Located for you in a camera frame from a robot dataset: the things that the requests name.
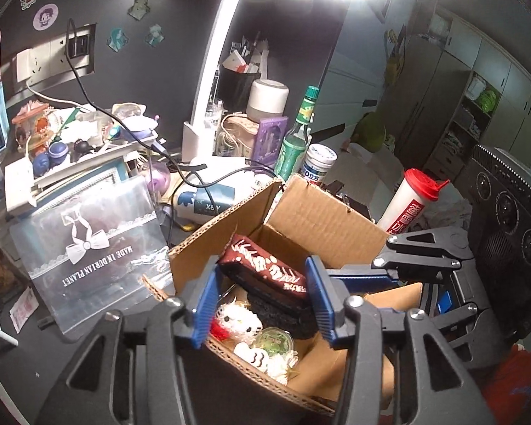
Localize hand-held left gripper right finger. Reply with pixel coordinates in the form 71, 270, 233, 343
304, 254, 496, 425

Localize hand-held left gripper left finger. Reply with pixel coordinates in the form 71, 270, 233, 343
31, 254, 222, 425

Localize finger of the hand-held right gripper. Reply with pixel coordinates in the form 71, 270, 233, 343
325, 227, 475, 283
422, 290, 512, 356

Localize white crochet cat plush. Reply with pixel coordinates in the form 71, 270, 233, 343
209, 302, 266, 369

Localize black fuzzy pouch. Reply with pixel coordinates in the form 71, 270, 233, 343
248, 290, 321, 339

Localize clear jelly cup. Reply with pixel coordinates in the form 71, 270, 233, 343
253, 328, 296, 359

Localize brown snack packet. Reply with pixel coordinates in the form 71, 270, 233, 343
217, 234, 311, 302

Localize white artificial flower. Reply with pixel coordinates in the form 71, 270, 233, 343
265, 354, 299, 386

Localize cardboard box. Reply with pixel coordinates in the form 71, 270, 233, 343
142, 175, 423, 414

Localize white cup with red lid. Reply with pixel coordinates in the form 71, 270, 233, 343
376, 168, 451, 235

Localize red printed clothing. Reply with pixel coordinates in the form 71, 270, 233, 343
482, 345, 531, 425

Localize white and blue pack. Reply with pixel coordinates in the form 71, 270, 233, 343
172, 159, 249, 226

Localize clear bow print bag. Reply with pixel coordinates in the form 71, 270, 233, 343
10, 175, 169, 344

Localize green plush toy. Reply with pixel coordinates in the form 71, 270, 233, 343
352, 113, 388, 153

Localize white pill bottle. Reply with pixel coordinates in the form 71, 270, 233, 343
302, 144, 338, 187

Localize purple translucent ball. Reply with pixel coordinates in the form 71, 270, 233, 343
144, 161, 171, 196

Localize green glass bottle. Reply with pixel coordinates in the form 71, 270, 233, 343
274, 85, 320, 182

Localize white wardrobe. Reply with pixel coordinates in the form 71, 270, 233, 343
323, 0, 531, 178

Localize purple box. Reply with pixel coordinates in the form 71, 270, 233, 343
253, 116, 289, 164

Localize pink sachet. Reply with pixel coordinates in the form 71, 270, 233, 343
9, 288, 38, 333

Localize yellow plush toy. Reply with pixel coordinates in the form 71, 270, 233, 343
385, 27, 408, 85

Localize blue round figurines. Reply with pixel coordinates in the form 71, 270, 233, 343
33, 139, 69, 175

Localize black pen holder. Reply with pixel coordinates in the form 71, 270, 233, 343
221, 67, 263, 118

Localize white storage box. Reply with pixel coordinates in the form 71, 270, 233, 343
4, 142, 151, 215

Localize small figurine display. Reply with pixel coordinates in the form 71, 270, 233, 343
11, 102, 51, 151

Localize white desk lamp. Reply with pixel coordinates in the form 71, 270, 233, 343
181, 0, 399, 162

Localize teal character sticker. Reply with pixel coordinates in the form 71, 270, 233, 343
106, 27, 127, 50

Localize green character sticker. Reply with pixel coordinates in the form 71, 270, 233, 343
127, 0, 150, 21

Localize round purple character badge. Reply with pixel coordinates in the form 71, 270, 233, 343
32, 4, 59, 32

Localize light blue frame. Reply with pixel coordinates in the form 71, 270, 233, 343
15, 157, 131, 220

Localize white wire rack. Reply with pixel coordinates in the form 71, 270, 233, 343
0, 283, 18, 373

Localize black cable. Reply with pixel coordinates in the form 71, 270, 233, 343
65, 18, 169, 155

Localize white cable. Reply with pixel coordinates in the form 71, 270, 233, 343
27, 82, 98, 111

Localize wall socket panel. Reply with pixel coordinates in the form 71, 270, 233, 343
15, 24, 96, 85

